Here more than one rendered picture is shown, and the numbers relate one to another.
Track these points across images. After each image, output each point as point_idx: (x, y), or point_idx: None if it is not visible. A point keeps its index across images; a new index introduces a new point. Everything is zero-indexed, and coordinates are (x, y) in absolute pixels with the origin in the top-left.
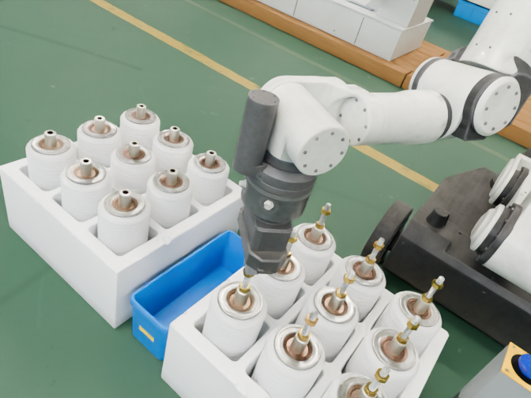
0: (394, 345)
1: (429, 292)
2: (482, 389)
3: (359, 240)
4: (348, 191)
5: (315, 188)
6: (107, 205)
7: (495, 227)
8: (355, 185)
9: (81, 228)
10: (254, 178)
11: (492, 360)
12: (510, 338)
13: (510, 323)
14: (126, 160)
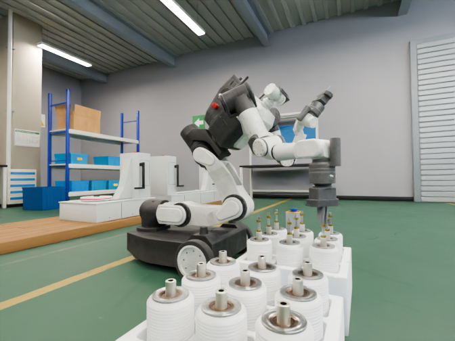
0: (304, 226)
1: (277, 218)
2: (299, 223)
3: (179, 285)
4: (124, 290)
5: (123, 302)
6: (319, 277)
7: (240, 201)
8: (115, 288)
9: (330, 319)
10: (334, 169)
11: (287, 221)
12: (239, 246)
13: (237, 240)
14: (258, 283)
